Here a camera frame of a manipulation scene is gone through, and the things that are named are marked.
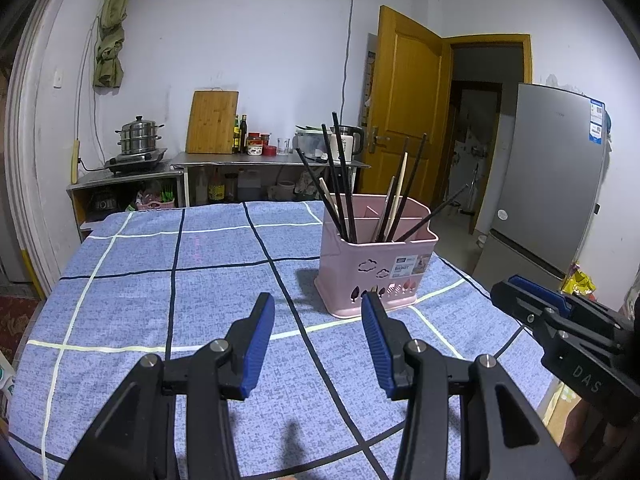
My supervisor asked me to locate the long steel counter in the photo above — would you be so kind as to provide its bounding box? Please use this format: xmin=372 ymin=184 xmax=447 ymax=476
xmin=170 ymin=151 xmax=372 ymax=206

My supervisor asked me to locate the wooden cutting board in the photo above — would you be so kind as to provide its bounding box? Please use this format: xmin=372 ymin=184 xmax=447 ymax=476
xmin=185 ymin=89 xmax=240 ymax=155

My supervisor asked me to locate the yellow wooden door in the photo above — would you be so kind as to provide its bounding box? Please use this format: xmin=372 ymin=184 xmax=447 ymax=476
xmin=361 ymin=5 xmax=446 ymax=211

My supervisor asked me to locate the air conditioner cable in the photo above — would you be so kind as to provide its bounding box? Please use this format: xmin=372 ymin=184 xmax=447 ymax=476
xmin=340 ymin=0 xmax=354 ymax=128

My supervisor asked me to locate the brown bottle yellow label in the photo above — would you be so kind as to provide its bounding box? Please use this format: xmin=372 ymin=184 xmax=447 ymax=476
xmin=207 ymin=167 xmax=224 ymax=204

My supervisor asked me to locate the black cooktop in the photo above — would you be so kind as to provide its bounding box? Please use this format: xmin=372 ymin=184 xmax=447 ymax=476
xmin=104 ymin=147 xmax=169 ymax=177

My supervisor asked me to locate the red patterned rug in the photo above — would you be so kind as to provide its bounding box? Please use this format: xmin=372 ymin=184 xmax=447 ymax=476
xmin=0 ymin=295 xmax=43 ymax=356

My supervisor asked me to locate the pink plastic utensil basket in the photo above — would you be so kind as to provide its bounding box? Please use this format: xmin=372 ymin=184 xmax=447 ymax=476
xmin=314 ymin=197 xmax=439 ymax=320

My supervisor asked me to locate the yellow door frame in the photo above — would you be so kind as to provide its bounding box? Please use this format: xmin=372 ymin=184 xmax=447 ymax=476
xmin=442 ymin=34 xmax=532 ymax=235

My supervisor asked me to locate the person's right hand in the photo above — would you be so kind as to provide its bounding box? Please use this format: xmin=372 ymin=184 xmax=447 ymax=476
xmin=559 ymin=399 xmax=619 ymax=457

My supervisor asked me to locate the grey refrigerator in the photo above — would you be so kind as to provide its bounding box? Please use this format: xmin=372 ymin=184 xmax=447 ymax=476
xmin=472 ymin=82 xmax=608 ymax=281

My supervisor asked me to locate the low steel counter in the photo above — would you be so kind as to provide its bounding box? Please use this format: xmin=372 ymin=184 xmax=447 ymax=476
xmin=66 ymin=162 xmax=186 ymax=241

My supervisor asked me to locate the blue checked tablecloth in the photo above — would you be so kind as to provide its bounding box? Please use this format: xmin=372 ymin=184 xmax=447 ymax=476
xmin=7 ymin=200 xmax=558 ymax=480

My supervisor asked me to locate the yellow snack bag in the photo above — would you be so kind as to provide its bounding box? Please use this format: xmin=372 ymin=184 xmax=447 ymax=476
xmin=560 ymin=262 xmax=598 ymax=297

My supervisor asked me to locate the wall calendar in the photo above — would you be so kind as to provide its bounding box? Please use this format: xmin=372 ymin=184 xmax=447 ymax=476
xmin=364 ymin=32 xmax=378 ymax=128

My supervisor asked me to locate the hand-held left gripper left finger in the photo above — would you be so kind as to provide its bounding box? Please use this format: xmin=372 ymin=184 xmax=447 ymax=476
xmin=57 ymin=292 xmax=277 ymax=480

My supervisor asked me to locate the green hanging cloth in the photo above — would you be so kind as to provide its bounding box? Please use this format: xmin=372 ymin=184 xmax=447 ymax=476
xmin=92 ymin=0 xmax=141 ymax=88

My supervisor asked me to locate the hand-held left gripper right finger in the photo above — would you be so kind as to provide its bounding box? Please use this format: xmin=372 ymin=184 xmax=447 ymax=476
xmin=361 ymin=291 xmax=576 ymax=480

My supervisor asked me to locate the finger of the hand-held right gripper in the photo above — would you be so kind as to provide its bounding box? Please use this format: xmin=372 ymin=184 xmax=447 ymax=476
xmin=490 ymin=281 xmax=618 ymax=362
xmin=509 ymin=274 xmax=634 ymax=332

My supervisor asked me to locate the steel steamer pot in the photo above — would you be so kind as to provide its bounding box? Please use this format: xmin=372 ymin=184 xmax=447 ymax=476
xmin=115 ymin=115 xmax=165 ymax=156

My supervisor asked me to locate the pile of black chopsticks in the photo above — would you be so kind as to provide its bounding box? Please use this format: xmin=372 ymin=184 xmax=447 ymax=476
xmin=295 ymin=111 xmax=470 ymax=244

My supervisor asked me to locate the white electric kettle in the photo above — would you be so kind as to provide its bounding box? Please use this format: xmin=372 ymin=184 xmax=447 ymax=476
xmin=330 ymin=125 xmax=365 ymax=161

